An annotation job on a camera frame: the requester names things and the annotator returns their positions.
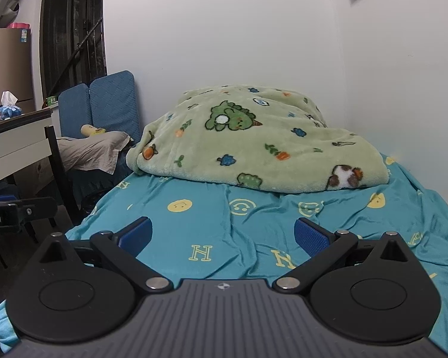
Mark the dark window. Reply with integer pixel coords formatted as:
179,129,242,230
36,0,109,99

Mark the black chair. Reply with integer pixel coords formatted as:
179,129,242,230
44,125,82,239

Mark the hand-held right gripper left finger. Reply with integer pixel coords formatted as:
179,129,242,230
37,216,174,293

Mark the green printed fleece blanket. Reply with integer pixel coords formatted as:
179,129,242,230
126,85,390,195

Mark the grey pillow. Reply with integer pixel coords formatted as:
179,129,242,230
56,131,135,175

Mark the large blue quilted cushion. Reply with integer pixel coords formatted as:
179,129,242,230
89,70,142,143

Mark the brown refrigerator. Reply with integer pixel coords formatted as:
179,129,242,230
0,28,36,114

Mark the blue tissue box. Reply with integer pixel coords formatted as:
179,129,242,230
0,91,24,121

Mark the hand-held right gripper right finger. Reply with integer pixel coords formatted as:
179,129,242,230
272,217,411,293

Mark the teal printed bed sheet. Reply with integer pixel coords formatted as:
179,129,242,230
0,149,448,358

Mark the cardboard box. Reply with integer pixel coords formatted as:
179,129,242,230
12,156,55,196

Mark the white desk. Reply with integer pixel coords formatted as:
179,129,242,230
0,108,55,190

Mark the small blue quilted cushion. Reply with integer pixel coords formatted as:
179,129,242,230
58,84,94,139

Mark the yellow plush toy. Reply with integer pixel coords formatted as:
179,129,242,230
81,124,107,138

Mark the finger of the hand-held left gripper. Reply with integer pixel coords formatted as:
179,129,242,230
17,197,58,229

